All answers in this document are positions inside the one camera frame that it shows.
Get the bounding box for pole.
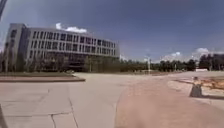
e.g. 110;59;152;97
146;54;152;74

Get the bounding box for grey concrete slab plaza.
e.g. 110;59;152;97
0;70;224;128

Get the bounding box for large grey curved building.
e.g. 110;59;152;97
2;22;121;72

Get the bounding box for row of trees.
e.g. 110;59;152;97
0;49;200;74

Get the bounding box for reddish paved strip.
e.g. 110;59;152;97
114;77;224;128

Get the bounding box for grass bed with kerb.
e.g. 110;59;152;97
0;71;86;83

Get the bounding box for small stone bollard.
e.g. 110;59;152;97
189;76;203;98

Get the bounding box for sandy brick patch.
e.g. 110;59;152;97
174;76;224;91

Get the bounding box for dark building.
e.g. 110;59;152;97
198;53;224;72

